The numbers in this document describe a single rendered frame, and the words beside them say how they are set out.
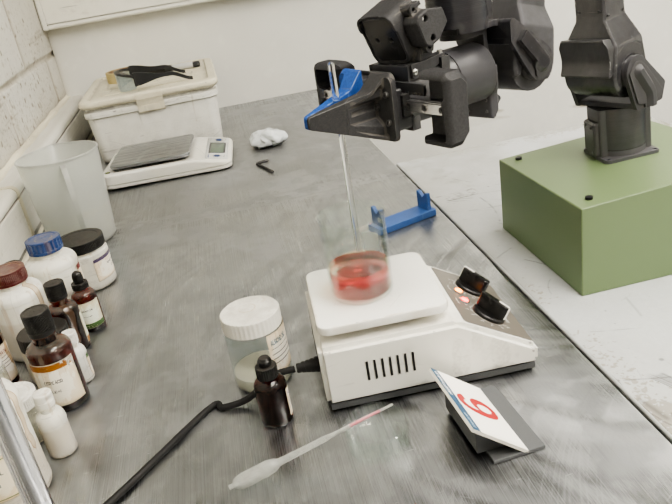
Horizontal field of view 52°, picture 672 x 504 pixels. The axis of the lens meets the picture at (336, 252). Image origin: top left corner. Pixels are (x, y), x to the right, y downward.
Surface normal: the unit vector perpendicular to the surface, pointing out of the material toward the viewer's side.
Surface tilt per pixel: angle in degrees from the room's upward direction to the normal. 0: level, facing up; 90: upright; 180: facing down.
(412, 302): 0
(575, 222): 90
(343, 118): 90
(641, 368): 0
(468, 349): 90
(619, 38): 57
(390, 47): 111
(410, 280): 0
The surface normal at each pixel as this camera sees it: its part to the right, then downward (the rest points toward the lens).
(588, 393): -0.15, -0.90
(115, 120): 0.21, 0.44
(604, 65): -0.83, 0.31
